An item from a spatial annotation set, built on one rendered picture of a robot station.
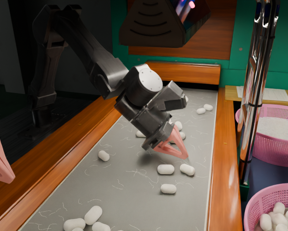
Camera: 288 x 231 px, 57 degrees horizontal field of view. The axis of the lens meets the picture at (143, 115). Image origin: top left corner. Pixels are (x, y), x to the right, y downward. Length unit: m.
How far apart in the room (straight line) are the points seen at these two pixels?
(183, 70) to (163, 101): 0.52
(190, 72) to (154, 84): 0.54
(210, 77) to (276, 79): 0.25
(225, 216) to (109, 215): 0.20
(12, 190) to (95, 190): 0.15
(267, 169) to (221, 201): 0.31
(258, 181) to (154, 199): 0.31
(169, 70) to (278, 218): 0.71
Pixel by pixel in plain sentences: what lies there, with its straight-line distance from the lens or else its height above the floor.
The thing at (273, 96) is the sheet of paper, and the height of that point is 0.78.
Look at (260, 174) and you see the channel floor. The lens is 0.77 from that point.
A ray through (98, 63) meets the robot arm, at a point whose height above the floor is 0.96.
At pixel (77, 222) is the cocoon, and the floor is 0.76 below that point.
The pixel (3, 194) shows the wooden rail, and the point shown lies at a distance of 0.57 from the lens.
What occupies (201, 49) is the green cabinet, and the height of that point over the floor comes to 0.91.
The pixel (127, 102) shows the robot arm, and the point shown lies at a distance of 0.59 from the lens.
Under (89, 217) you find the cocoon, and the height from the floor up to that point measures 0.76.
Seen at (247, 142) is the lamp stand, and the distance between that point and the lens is 0.60.
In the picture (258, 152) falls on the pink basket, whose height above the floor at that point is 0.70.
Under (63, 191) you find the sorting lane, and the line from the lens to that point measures 0.58.
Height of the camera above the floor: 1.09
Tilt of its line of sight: 23 degrees down
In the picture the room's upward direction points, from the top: straight up
